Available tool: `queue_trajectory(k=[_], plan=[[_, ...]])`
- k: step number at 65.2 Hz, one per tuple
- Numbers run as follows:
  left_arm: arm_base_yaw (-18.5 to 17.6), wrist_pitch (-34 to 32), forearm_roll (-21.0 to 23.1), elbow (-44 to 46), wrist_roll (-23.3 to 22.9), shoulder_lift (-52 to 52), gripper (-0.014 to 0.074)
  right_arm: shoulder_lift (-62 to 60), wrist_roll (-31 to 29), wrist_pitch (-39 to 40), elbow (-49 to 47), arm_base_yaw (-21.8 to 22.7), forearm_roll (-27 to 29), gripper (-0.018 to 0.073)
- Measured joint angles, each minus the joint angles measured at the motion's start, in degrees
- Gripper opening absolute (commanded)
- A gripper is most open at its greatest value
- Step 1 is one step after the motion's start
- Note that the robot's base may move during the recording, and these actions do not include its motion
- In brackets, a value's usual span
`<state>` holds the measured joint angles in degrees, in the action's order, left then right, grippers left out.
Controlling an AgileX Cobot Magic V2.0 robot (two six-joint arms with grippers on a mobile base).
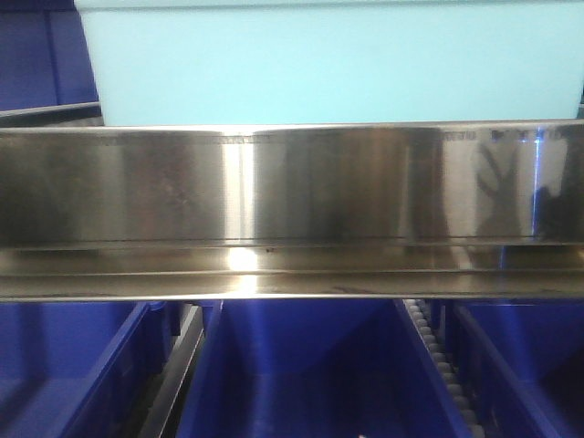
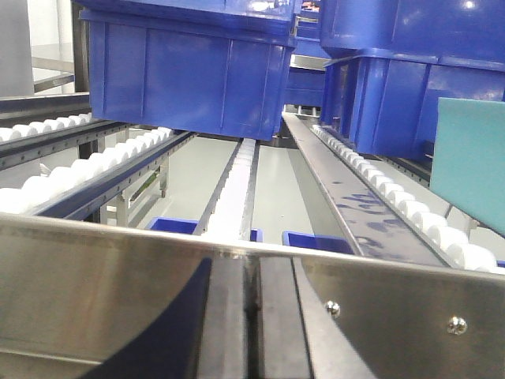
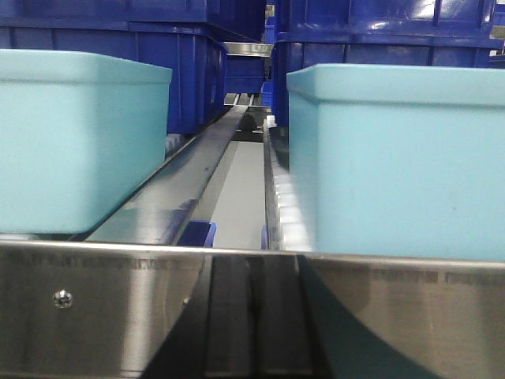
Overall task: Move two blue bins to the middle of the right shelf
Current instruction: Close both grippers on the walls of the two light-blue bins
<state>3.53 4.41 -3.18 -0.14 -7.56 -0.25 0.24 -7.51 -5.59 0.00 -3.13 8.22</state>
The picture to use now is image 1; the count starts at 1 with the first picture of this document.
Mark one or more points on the light blue plastic bin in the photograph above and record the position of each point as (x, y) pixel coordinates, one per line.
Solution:
(274, 62)

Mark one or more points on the dark blue bin lower middle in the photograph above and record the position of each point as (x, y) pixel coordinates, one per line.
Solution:
(316, 368)

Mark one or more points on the dark blue bin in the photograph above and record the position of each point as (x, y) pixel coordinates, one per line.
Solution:
(519, 362)
(44, 56)
(316, 368)
(78, 369)

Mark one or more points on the white roller track strip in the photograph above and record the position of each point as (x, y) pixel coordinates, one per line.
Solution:
(419, 314)

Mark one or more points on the dark blue bin lower right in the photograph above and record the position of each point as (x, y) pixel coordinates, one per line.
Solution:
(519, 362)

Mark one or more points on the dark blue bin lower left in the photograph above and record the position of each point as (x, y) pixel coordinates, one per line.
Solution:
(78, 369)

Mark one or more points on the dark blue bin upper left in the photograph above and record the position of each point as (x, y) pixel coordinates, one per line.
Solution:
(44, 56)

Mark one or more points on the stainless steel shelf rail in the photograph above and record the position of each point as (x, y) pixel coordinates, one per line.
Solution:
(475, 209)

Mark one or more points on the steel lane divider rail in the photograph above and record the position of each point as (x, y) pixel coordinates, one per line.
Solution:
(165, 410)

